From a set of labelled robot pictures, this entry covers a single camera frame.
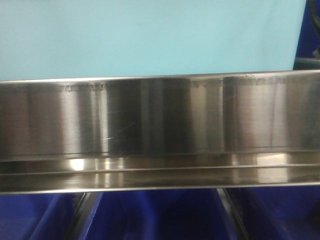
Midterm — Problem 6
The light blue plastic bin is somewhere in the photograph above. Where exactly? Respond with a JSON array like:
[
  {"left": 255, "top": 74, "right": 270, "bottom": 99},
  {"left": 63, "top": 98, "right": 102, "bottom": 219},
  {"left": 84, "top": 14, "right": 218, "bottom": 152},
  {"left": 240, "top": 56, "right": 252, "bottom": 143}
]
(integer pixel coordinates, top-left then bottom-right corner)
[{"left": 0, "top": 0, "right": 306, "bottom": 80}]

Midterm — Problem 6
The dark blue bin lower middle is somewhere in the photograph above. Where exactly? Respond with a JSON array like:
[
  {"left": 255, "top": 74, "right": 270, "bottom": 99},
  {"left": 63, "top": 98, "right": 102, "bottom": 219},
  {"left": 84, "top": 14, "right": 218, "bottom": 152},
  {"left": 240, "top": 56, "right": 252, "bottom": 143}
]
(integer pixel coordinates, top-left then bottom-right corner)
[{"left": 78, "top": 189, "right": 238, "bottom": 240}]

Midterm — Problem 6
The dark blue bin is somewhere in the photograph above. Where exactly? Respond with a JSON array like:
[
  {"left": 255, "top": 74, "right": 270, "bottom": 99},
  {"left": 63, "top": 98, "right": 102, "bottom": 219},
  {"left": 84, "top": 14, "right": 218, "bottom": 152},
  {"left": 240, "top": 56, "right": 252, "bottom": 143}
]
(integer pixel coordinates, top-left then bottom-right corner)
[
  {"left": 226, "top": 186, "right": 320, "bottom": 240},
  {"left": 293, "top": 0, "right": 320, "bottom": 70},
  {"left": 0, "top": 193, "right": 84, "bottom": 240},
  {"left": 78, "top": 189, "right": 238, "bottom": 240}
]

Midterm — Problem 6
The dark blue bin lower right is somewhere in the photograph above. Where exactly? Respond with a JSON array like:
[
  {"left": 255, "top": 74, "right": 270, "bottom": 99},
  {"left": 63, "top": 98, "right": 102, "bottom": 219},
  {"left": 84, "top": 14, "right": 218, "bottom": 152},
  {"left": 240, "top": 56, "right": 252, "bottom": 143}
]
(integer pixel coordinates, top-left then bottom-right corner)
[{"left": 226, "top": 186, "right": 320, "bottom": 240}]

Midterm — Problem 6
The dark blue bin lower left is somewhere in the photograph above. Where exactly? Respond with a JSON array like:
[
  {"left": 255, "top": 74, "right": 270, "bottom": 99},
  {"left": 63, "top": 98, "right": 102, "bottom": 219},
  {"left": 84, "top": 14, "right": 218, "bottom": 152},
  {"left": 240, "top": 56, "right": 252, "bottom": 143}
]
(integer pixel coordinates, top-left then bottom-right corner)
[{"left": 0, "top": 193, "right": 84, "bottom": 240}]

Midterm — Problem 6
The dark blue bin upper right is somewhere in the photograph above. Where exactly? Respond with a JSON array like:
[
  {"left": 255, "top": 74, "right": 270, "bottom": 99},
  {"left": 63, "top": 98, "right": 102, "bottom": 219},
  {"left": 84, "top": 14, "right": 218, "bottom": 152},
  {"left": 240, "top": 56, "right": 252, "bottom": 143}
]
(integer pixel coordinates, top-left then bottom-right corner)
[{"left": 293, "top": 0, "right": 320, "bottom": 70}]

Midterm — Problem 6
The stainless steel shelf rail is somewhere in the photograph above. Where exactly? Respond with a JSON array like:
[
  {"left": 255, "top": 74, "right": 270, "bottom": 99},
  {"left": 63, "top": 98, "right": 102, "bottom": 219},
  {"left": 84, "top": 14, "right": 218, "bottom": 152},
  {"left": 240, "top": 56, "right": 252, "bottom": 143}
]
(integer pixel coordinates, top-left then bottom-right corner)
[{"left": 0, "top": 70, "right": 320, "bottom": 194}]

